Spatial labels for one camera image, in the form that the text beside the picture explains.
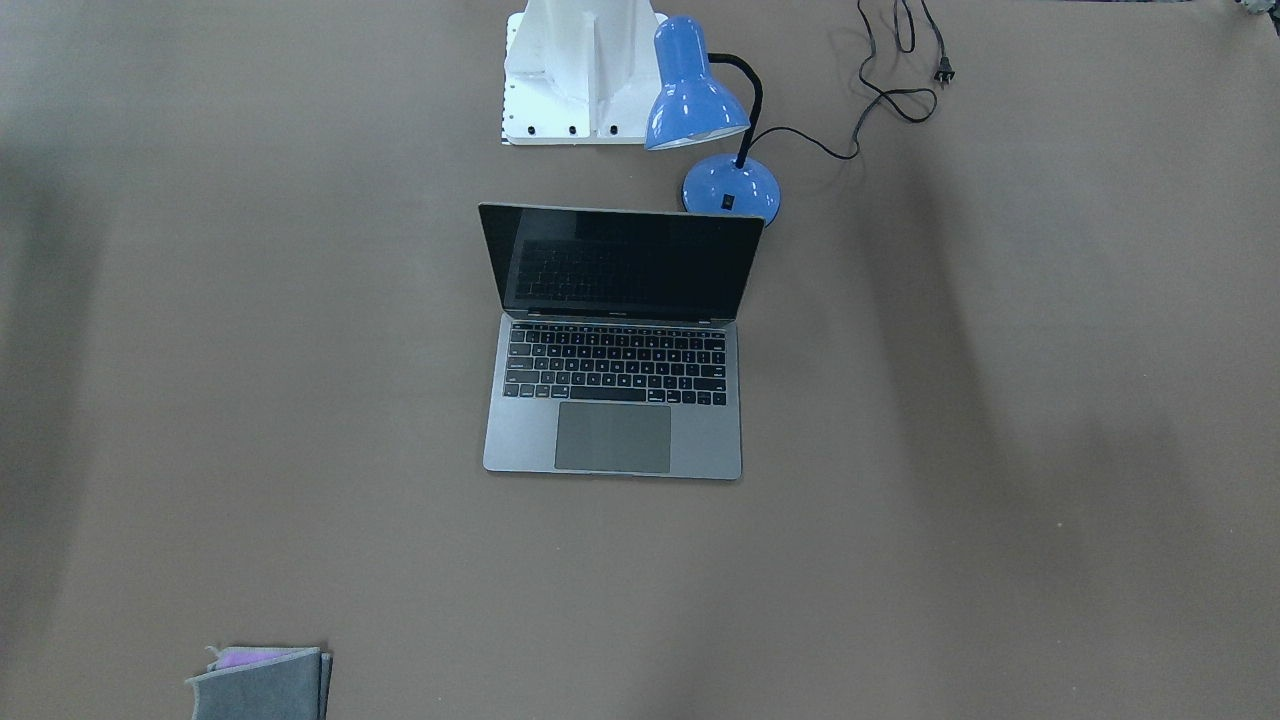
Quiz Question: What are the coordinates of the grey folded cloth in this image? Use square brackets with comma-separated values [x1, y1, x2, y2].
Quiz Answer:
[186, 646, 332, 719]

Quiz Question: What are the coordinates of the grey laptop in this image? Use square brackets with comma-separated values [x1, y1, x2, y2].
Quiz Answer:
[477, 202, 765, 480]

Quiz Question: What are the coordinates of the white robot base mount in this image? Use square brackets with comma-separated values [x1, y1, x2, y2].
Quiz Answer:
[500, 1, 667, 146]

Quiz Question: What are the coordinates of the blue desk lamp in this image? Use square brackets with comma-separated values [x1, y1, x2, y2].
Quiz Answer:
[644, 15, 782, 225]

